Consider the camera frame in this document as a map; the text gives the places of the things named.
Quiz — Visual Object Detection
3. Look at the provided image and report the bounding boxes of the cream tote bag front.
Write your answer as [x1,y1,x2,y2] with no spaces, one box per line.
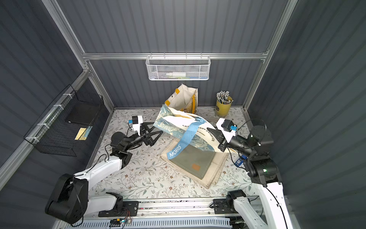
[160,139,227,189]

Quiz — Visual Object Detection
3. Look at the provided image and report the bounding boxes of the cream tote blue print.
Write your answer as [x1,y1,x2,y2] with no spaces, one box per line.
[153,104,220,160]

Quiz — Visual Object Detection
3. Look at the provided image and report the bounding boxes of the bundle of pencils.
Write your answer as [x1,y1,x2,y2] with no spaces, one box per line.
[216,91,233,105]

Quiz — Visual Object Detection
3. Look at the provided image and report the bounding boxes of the yellow pencil cup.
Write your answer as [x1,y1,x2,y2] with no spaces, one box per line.
[215,96,233,117]

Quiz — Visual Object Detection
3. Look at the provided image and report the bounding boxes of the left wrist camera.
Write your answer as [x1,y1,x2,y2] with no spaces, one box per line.
[128,115,143,135]

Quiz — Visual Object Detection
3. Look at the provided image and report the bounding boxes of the black notebook in basket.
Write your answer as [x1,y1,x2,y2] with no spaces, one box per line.
[65,102,100,126]

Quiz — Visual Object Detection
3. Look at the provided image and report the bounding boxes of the white tube in basket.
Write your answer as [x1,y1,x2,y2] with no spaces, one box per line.
[166,72,186,79]

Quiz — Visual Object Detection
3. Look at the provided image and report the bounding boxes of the yellow sticky notepad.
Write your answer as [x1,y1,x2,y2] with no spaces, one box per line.
[74,128,88,141]

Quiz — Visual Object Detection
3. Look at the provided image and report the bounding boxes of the blue black marker device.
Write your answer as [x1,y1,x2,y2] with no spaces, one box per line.
[234,156,247,168]

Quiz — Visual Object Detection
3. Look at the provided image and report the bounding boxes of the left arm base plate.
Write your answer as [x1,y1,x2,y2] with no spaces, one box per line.
[98,201,139,218]

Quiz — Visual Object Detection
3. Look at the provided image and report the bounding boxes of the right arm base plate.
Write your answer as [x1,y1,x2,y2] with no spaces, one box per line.
[209,198,232,214]

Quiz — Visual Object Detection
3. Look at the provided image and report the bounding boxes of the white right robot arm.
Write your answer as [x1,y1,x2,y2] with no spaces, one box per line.
[208,125,293,229]

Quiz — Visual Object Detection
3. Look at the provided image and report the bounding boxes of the black wire wall basket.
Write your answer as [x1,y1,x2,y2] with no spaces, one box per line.
[24,89,104,157]

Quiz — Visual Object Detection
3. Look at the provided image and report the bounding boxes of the olive green canvas bag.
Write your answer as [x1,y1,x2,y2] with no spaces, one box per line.
[169,145,216,179]

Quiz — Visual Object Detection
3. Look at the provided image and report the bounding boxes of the white wire wall basket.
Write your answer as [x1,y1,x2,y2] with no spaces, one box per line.
[145,56,211,81]

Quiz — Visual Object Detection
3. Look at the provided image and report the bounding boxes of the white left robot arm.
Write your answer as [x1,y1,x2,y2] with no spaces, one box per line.
[45,122,163,227]

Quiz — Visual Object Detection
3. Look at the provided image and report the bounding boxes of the cream tote yellow handles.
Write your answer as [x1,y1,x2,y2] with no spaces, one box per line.
[165,84,198,114]

